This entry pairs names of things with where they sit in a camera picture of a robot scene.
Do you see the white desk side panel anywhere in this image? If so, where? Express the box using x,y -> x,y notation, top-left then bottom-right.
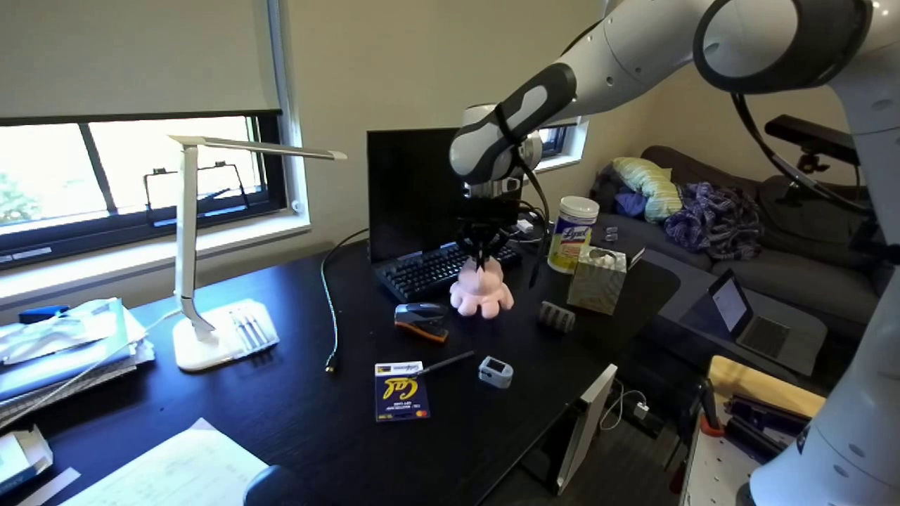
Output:
552,359 -> 621,496

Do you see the pale yellow pillow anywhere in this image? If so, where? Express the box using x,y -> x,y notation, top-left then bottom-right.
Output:
607,154 -> 686,224

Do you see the white paper sheet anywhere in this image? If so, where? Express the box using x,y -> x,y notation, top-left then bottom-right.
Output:
60,417 -> 278,506

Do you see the grey ribbed cylinder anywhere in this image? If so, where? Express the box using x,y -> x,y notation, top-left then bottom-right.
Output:
534,297 -> 579,338

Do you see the black camera on tripod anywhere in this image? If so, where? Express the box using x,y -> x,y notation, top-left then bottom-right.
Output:
763,113 -> 890,260

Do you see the wooden board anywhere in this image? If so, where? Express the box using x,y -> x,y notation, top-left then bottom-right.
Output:
707,352 -> 829,421

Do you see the stack of books and papers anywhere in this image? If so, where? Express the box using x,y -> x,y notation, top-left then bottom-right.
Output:
0,296 -> 158,431

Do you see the open grey laptop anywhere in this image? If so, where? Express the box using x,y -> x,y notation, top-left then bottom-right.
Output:
680,267 -> 829,379

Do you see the white pulse oximeter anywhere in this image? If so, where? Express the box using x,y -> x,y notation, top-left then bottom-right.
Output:
476,352 -> 517,393

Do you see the orange and black stapler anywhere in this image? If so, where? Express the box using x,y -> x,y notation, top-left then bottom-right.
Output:
388,297 -> 452,345

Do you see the black keyboard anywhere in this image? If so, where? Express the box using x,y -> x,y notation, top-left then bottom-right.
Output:
372,236 -> 524,306

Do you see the olive tissue box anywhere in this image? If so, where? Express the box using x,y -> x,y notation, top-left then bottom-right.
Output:
562,241 -> 629,319

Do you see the dark couch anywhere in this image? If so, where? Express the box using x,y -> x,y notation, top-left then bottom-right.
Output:
599,144 -> 895,331

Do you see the black framed window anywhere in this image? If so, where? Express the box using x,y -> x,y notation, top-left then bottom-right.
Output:
0,109 -> 291,271

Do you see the black orange clamp tool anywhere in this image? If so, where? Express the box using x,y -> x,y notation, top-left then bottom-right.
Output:
696,376 -> 815,465

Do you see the white USB cable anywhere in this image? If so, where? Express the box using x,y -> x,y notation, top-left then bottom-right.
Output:
314,224 -> 375,376

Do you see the black computer monitor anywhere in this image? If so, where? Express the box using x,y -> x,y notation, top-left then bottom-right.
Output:
362,126 -> 472,267

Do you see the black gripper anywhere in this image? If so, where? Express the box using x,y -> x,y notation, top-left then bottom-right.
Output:
455,175 -> 528,271

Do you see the grey metal robot table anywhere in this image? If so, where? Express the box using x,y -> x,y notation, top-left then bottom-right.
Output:
679,428 -> 774,506

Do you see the dark pen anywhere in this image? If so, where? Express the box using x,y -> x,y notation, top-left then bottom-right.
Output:
413,348 -> 478,379

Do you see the pink octopus plush toy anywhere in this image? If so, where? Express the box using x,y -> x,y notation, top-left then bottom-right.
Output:
444,257 -> 517,323

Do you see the wipes canister white lid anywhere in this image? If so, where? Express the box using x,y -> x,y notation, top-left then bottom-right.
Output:
542,191 -> 604,278

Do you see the white roller blind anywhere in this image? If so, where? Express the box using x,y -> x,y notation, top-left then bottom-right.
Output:
0,0 -> 284,126

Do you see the white desk lamp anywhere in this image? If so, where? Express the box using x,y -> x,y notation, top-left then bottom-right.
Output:
165,133 -> 350,376

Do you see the purple cloth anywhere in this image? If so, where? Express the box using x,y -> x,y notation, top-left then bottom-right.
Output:
665,178 -> 767,265

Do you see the blue marker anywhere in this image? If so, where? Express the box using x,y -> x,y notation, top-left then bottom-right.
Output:
15,305 -> 70,330

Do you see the blue Cal card pack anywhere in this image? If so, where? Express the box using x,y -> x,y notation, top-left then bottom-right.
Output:
372,357 -> 433,428

